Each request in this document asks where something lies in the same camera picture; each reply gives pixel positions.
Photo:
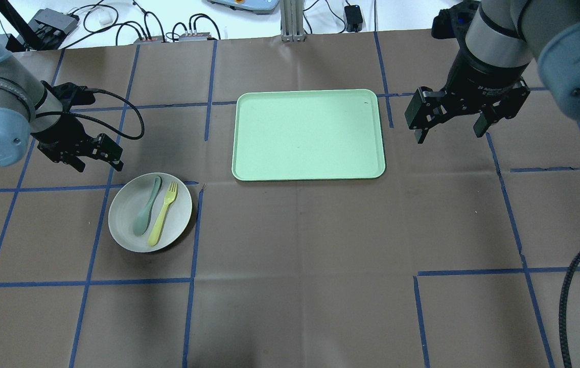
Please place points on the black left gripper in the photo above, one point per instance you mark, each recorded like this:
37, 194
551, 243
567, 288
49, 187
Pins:
61, 132

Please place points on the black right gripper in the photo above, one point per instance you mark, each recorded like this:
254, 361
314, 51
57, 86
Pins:
489, 77

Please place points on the white round plate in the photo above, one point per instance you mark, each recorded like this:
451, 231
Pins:
132, 197

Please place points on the yellow plastic fork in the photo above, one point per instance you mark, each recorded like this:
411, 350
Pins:
169, 199

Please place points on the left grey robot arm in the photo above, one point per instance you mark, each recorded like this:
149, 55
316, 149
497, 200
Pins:
33, 108

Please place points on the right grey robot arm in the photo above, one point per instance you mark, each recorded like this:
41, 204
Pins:
497, 41

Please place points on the light green plastic spoon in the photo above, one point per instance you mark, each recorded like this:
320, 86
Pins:
143, 218

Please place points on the brown paper table cover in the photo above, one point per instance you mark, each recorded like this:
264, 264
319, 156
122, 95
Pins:
453, 257

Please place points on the black monitor stand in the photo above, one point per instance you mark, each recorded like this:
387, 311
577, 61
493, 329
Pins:
37, 35

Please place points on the small orange connector box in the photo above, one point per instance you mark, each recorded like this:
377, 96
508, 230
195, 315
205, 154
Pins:
150, 40

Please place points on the black power adapter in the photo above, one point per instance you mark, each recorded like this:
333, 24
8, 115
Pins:
354, 20

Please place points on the light green tray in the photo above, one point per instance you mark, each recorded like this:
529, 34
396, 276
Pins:
308, 135

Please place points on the teach pendant tablet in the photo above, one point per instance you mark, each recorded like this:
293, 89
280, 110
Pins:
255, 6

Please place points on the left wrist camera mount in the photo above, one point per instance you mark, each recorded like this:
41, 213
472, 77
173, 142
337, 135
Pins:
64, 96

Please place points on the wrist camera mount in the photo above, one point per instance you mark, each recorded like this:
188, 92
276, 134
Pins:
64, 96
453, 23

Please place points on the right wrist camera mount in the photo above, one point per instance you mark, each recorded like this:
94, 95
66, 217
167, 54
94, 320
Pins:
453, 23

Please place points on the aluminium frame post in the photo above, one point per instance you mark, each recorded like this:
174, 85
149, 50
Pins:
292, 21

